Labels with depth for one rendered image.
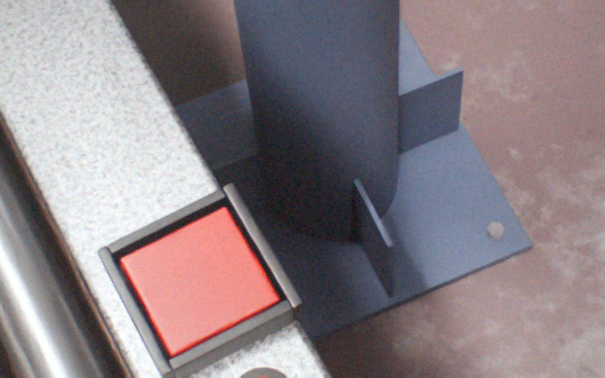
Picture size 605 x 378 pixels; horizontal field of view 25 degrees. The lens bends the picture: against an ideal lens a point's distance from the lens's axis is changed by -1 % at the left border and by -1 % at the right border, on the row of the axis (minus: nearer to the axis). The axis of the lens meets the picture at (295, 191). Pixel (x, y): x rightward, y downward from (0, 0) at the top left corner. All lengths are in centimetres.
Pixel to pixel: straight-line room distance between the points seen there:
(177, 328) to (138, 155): 11
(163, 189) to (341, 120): 76
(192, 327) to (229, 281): 3
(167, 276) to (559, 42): 126
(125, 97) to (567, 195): 108
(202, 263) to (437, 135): 111
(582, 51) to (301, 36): 64
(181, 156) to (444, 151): 106
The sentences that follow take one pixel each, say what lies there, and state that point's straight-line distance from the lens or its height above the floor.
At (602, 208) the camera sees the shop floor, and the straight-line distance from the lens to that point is 174.
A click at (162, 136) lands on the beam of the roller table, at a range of 72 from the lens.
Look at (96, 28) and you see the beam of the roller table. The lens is 76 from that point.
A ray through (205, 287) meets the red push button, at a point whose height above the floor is 93.
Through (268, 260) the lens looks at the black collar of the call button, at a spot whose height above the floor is 93.
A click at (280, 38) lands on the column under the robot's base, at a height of 44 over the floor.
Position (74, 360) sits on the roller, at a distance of 66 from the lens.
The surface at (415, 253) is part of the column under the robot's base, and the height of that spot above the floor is 1.
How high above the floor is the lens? 152
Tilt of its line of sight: 61 degrees down
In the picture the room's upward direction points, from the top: 7 degrees counter-clockwise
